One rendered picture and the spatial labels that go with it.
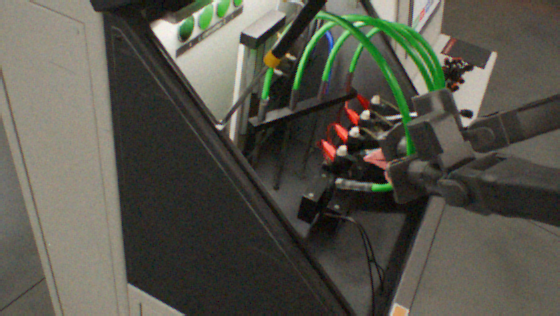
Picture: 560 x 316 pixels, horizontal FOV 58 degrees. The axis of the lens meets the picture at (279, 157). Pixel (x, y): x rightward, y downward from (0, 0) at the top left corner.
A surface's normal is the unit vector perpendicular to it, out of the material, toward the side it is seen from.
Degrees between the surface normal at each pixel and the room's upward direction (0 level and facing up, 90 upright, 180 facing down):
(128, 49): 90
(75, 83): 90
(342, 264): 0
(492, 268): 0
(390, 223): 0
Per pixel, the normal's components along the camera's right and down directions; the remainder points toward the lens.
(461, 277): 0.15, -0.74
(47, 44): -0.44, 0.55
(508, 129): -0.40, 0.13
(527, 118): -0.20, 0.06
